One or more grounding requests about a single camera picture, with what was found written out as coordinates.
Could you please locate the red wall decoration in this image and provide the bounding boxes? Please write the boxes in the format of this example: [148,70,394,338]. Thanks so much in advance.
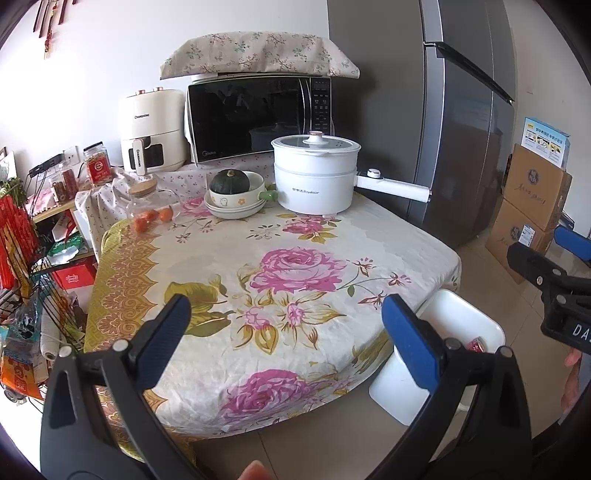
[32,0,77,61]

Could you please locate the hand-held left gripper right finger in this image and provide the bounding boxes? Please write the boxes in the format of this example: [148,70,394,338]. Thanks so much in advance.
[369,294,533,480]

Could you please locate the white bowl with green handle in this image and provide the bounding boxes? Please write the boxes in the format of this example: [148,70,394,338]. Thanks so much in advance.
[204,171,279,214]

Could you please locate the wooden shelf board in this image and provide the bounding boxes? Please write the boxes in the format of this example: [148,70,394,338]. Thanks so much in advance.
[32,200,81,224]

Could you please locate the white air fryer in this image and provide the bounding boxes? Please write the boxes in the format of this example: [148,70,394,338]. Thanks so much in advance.
[117,88,190,175]

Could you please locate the white electric cooking pot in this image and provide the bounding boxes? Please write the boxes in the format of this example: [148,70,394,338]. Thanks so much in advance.
[270,130,432,215]

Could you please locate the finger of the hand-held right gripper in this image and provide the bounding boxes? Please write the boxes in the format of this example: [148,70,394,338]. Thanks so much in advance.
[506,242,573,296]
[554,225,591,267]

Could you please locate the dark green squash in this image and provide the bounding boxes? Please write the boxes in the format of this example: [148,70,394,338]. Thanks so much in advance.
[209,169,251,195]

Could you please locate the white roll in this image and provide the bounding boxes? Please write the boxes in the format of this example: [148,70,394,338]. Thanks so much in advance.
[39,314,63,361]

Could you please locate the black microwave oven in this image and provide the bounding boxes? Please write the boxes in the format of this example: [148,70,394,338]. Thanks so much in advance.
[186,76,333,167]

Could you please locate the person's right hand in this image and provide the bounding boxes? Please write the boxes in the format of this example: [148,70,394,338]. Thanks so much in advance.
[560,347,585,412]

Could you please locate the floral cloth cover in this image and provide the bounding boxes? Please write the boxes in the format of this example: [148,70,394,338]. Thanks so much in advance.
[159,31,361,81]

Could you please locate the red box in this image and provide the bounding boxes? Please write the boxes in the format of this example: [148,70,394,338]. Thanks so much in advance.
[51,258,98,291]

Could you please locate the red label glass jar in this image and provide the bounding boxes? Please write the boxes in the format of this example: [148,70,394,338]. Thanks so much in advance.
[83,143,113,188]

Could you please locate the white plastic bin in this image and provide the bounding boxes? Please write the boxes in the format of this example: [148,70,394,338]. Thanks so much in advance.
[368,288,506,428]

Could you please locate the glass jar with wooden lid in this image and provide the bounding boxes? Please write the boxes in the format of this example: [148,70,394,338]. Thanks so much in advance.
[126,181,181,232]

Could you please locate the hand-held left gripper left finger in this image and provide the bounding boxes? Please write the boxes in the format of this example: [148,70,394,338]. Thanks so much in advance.
[41,294,208,480]

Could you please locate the grey refrigerator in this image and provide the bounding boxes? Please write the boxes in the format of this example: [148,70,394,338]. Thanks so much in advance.
[327,0,517,250]

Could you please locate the blue and white box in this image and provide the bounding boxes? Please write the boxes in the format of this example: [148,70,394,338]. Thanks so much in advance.
[522,117,571,168]

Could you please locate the floral tablecloth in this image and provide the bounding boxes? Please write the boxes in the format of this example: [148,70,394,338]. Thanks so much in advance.
[83,187,462,462]

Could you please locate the glass jar with red contents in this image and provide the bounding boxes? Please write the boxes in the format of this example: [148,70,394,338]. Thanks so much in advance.
[50,166,79,201]

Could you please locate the orange packet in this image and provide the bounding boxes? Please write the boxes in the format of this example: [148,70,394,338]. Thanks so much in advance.
[0,355,49,400]

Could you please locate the red hanging packets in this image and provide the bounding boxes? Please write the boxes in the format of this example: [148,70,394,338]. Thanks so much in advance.
[0,194,40,296]

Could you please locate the green foil packet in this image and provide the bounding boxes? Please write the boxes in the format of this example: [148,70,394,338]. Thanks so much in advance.
[48,235,90,266]

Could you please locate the black wire rack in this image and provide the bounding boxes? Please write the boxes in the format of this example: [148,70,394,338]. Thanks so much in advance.
[0,154,100,370]

